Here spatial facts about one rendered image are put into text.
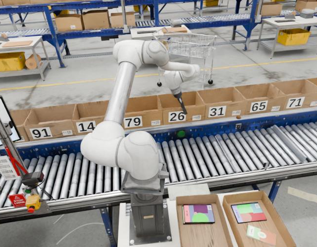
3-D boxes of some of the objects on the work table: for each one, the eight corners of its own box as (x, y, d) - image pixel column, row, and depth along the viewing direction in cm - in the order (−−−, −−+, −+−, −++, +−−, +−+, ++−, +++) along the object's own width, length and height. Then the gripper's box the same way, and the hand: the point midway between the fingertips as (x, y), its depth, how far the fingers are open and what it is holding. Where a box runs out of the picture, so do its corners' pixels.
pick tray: (182, 264, 132) (182, 255, 127) (175, 205, 164) (175, 196, 158) (232, 260, 133) (235, 252, 127) (216, 202, 164) (217, 193, 158)
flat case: (266, 221, 151) (267, 219, 150) (237, 224, 150) (238, 222, 149) (257, 203, 162) (257, 201, 161) (230, 206, 161) (230, 204, 160)
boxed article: (274, 247, 138) (275, 245, 137) (246, 236, 143) (246, 234, 142) (275, 235, 143) (276, 234, 142) (248, 226, 149) (248, 224, 148)
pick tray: (243, 262, 132) (247, 253, 126) (221, 204, 163) (223, 194, 157) (292, 256, 134) (297, 247, 128) (261, 199, 165) (264, 190, 159)
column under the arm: (171, 241, 143) (171, 208, 124) (129, 245, 142) (122, 213, 123) (167, 204, 164) (166, 171, 145) (129, 208, 163) (123, 175, 144)
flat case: (214, 223, 150) (215, 222, 149) (184, 223, 150) (184, 222, 149) (211, 205, 161) (211, 203, 160) (183, 205, 161) (183, 204, 160)
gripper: (170, 88, 208) (179, 109, 222) (174, 98, 194) (183, 119, 207) (178, 85, 207) (186, 105, 221) (183, 94, 193) (191, 116, 206)
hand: (184, 110), depth 212 cm, fingers open, 5 cm apart
